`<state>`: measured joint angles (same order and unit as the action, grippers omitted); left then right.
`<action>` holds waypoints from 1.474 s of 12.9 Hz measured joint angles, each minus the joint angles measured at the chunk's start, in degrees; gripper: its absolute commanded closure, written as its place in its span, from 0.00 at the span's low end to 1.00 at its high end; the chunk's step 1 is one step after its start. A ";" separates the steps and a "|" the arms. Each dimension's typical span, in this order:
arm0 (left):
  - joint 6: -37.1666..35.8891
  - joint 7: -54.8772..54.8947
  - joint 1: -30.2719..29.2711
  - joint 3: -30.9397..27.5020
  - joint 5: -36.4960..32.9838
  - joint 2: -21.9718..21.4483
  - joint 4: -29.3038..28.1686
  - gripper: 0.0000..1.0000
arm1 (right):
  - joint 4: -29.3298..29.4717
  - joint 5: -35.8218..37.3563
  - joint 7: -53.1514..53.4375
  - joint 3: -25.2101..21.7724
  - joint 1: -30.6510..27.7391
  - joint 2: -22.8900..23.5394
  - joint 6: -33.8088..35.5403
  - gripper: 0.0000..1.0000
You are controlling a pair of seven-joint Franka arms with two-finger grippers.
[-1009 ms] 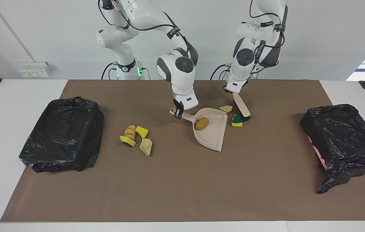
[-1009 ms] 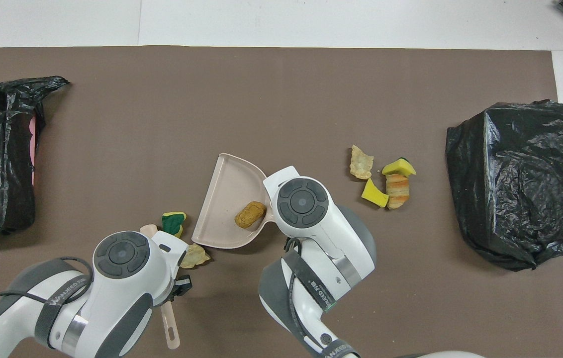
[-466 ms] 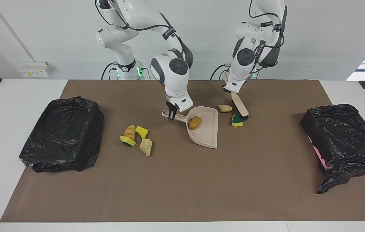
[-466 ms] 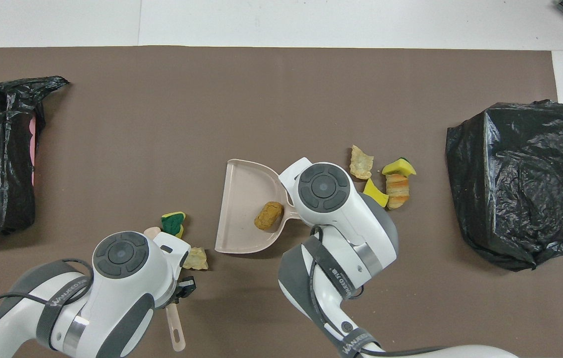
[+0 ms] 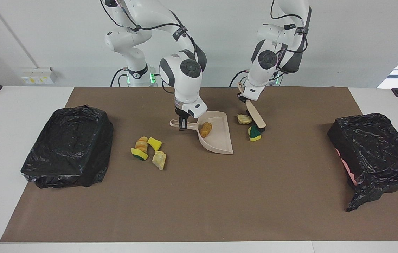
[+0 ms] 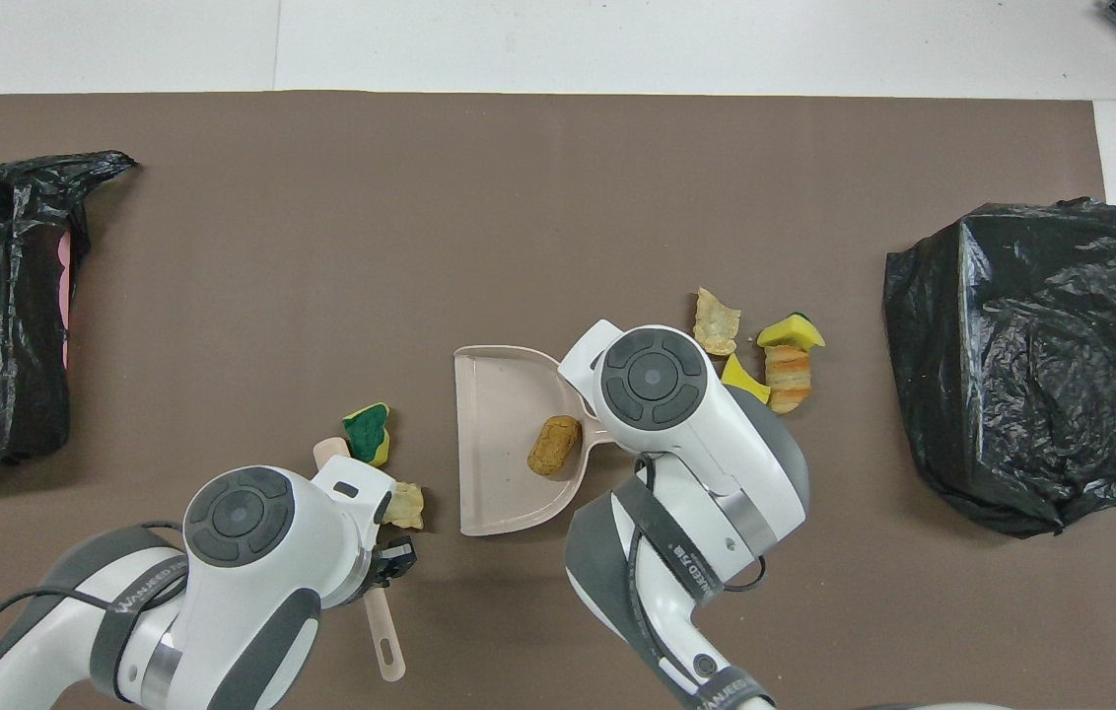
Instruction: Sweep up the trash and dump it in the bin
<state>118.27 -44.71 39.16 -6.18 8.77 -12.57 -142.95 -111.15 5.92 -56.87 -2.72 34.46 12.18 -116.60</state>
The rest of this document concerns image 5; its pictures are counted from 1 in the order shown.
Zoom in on beige hand brush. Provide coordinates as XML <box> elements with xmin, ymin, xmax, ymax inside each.
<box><xmin>245</xmin><ymin>100</ymin><xmax>267</xmax><ymax>133</ymax></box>

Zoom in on plain yellow sponge piece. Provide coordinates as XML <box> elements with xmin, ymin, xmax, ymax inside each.
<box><xmin>147</xmin><ymin>137</ymin><xmax>162</xmax><ymax>151</ymax></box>

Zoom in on beige plastic dustpan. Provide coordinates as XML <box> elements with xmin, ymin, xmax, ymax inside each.
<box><xmin>169</xmin><ymin>111</ymin><xmax>234</xmax><ymax>155</ymax></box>

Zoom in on pale croissant piece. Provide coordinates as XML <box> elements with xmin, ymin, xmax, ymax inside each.
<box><xmin>152</xmin><ymin>151</ymin><xmax>167</xmax><ymax>171</ymax></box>

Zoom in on green and yellow sponge wedge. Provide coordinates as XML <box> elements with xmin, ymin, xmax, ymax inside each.
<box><xmin>248</xmin><ymin>125</ymin><xmax>262</xmax><ymax>142</ymax></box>

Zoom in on yellow sponge with green pad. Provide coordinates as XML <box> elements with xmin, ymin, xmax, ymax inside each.
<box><xmin>130</xmin><ymin>148</ymin><xmax>149</xmax><ymax>161</ymax></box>

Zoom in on black trash bag bin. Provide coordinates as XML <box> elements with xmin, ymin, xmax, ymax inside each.
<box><xmin>20</xmin><ymin>105</ymin><xmax>114</xmax><ymax>189</ymax></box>

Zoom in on pink bin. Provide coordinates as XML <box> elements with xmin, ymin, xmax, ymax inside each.
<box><xmin>335</xmin><ymin>148</ymin><xmax>358</xmax><ymax>186</ymax></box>

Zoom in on black bag over pink bin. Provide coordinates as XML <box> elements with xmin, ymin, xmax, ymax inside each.
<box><xmin>327</xmin><ymin>113</ymin><xmax>398</xmax><ymax>212</ymax></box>

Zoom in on brown table mat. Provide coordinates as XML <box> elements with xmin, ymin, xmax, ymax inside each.
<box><xmin>0</xmin><ymin>87</ymin><xmax>398</xmax><ymax>243</ymax></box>

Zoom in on black base cable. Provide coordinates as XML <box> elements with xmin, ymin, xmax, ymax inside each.
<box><xmin>110</xmin><ymin>68</ymin><xmax>129</xmax><ymax>87</ymax></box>
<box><xmin>229</xmin><ymin>69</ymin><xmax>252</xmax><ymax>87</ymax></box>

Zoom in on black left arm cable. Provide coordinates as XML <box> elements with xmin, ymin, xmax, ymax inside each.
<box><xmin>270</xmin><ymin>0</ymin><xmax>308</xmax><ymax>83</ymax></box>

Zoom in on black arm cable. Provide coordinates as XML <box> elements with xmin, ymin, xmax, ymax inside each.
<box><xmin>270</xmin><ymin>0</ymin><xmax>308</xmax><ymax>83</ymax></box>
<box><xmin>101</xmin><ymin>0</ymin><xmax>206</xmax><ymax>71</ymax></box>

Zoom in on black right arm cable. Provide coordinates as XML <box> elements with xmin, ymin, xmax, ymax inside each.
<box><xmin>101</xmin><ymin>0</ymin><xmax>206</xmax><ymax>71</ymax></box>

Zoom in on white wall socket box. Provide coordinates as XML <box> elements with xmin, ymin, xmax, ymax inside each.
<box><xmin>21</xmin><ymin>67</ymin><xmax>58</xmax><ymax>85</ymax></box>

